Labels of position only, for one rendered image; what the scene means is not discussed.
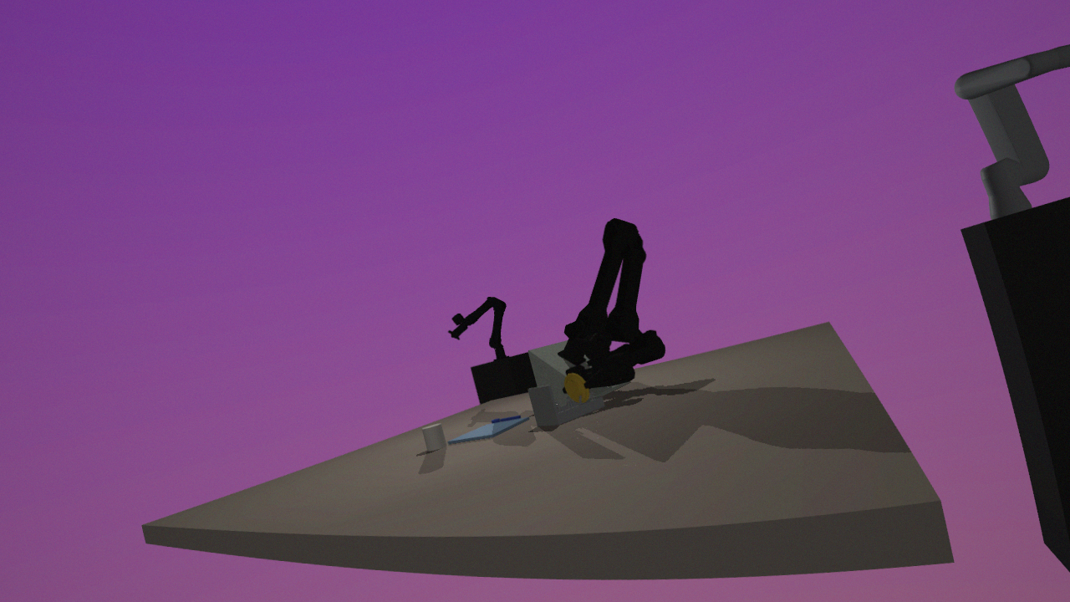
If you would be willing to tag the yellow plate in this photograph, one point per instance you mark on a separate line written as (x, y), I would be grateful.
(574, 385)

